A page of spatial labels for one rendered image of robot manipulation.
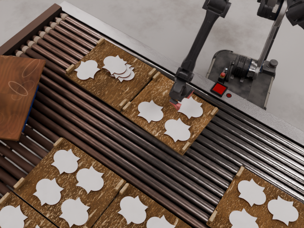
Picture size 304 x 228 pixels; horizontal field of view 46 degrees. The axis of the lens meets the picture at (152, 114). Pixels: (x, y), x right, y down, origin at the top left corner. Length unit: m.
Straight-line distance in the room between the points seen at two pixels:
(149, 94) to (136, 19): 1.83
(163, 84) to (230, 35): 1.78
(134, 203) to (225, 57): 1.83
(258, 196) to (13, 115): 1.26
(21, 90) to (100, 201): 0.72
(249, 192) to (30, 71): 1.29
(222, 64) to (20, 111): 1.82
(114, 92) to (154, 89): 0.22
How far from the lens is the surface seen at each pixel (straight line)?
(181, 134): 1.89
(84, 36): 2.35
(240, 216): 1.78
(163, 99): 2.00
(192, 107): 1.98
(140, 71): 2.11
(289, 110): 3.33
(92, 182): 1.78
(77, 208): 1.75
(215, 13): 1.64
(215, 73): 3.06
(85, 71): 2.12
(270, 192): 1.87
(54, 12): 2.48
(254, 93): 3.02
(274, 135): 2.04
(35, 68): 2.07
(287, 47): 3.80
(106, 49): 2.23
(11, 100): 1.98
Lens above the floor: 2.59
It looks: 58 degrees down
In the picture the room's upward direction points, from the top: 4 degrees clockwise
